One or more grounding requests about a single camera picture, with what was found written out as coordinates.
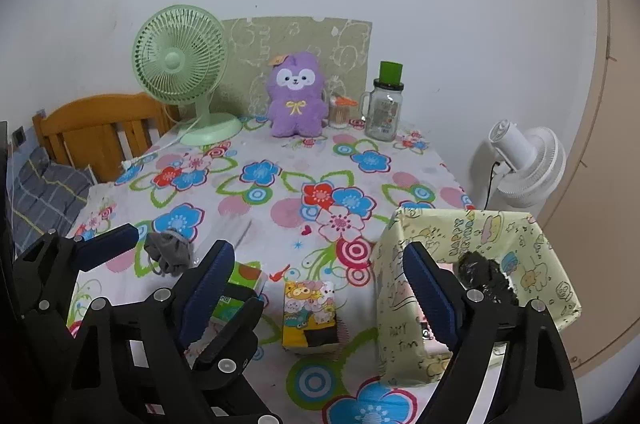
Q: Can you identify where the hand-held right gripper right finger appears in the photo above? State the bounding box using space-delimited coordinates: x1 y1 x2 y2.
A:
402 242 586 424

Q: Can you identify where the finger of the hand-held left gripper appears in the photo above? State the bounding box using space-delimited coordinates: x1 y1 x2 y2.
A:
191 295 281 424
14 223 141 331

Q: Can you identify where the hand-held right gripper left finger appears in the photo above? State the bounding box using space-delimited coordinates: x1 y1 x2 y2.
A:
67 240 236 424

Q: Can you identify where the green tissue packet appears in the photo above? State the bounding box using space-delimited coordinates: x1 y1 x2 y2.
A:
210 261 266 325

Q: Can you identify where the grey sock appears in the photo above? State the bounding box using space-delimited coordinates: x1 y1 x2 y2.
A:
144 228 193 277

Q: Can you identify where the yellow cartoon print box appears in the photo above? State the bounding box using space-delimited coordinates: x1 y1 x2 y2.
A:
372 205 583 387

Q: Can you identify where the black cloth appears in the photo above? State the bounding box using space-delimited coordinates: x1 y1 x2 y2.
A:
457 251 518 305

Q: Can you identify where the yellow cartoon tissue packet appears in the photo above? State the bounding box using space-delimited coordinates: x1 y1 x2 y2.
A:
281 280 340 351

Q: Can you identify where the grey plaid blanket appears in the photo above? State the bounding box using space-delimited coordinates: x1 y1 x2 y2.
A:
10 144 93 255

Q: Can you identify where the white standing fan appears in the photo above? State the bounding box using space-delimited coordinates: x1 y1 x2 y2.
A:
487 119 567 209

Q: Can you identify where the glass jar green lid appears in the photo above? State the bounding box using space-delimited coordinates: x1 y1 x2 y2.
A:
361 61 405 141

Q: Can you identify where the purple plush toy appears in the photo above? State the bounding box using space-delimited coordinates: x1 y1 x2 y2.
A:
265 50 328 139

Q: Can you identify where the green desk fan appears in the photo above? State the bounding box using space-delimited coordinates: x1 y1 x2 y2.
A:
131 4 243 147

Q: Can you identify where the small jar orange lid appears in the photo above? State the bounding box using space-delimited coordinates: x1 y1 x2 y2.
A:
327 97 358 129

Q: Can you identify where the beige door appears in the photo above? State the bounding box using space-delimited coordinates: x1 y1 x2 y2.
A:
537 0 640 375

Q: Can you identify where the green patterned board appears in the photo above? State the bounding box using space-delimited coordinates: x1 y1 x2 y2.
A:
220 16 373 125

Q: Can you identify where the white fan cable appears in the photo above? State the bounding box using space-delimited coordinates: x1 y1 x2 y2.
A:
120 117 203 170

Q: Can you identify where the black fan cable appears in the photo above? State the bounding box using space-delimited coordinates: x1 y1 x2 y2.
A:
487 160 503 211

